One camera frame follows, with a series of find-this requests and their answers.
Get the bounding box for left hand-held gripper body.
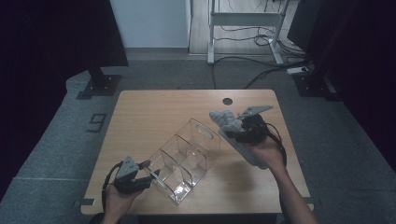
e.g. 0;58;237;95
113;156;154;195

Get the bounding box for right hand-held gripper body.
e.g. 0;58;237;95
230;105;275;146

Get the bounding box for clear acrylic divided organizer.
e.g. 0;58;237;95
143;118;222;206

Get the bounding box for person's left hand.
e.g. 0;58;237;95
104;186;142;219

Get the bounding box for person's right hand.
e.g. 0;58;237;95
244;135;286;171

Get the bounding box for person's dark clothed leg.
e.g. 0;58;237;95
89;213;106;224

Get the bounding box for black floor tape mark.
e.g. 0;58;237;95
86;113;107;133

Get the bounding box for white power strip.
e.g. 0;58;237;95
286;65;310;76

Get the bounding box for black curtain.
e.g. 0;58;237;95
287;0;396;174
0;0;130;200

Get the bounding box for left hand-held gripper black cable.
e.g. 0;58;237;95
101;161;125;213

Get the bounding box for hand-held gripper black cable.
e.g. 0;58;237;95
264;122;288;166
101;161;125;213

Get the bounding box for right hand-held gripper black cable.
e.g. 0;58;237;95
264;122;288;166

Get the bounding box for black floor cable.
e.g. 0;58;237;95
211;55;289;91
244;60;309;91

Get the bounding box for black stand with base plate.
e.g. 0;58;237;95
76;66;123;101
292;62;339;102

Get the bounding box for tangled black cables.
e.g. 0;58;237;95
213;24;307;60

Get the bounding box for white desk frame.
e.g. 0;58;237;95
207;0;290;65

